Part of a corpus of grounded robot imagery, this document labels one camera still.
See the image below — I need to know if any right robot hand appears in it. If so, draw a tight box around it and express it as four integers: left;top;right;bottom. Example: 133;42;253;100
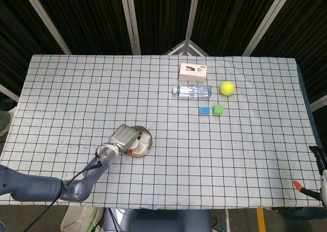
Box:
292;145;327;207

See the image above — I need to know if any white metal frame post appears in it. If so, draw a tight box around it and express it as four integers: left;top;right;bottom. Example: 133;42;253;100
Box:
184;0;202;42
242;0;292;56
19;0;73;55
119;0;142;55

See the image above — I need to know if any white stapler box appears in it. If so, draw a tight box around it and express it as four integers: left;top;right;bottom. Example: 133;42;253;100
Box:
178;63;207;84

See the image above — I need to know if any white triangular frame brace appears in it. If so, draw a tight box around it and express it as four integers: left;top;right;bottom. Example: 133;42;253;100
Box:
163;39;211;56

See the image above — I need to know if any white bag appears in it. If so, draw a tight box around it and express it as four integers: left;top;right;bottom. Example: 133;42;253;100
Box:
60;206;103;232

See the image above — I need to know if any yellow tennis ball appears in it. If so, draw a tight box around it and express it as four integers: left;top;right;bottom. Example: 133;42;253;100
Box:
220;80;236;96

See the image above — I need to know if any light blue checked tablecloth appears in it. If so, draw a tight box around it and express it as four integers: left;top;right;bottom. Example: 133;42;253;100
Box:
0;54;325;210

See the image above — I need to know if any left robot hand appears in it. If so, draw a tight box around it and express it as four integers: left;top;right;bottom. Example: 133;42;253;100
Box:
108;124;143;156

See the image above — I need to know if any round metal plate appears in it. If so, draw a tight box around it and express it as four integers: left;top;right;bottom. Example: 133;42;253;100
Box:
130;125;154;158

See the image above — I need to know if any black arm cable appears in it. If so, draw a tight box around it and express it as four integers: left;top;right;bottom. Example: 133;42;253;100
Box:
24;145;108;232

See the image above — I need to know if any clear plastic water bottle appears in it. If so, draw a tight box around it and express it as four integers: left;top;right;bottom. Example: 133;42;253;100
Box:
172;84;213;99

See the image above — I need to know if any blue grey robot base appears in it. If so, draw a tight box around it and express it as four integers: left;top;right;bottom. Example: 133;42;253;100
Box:
103;208;213;232

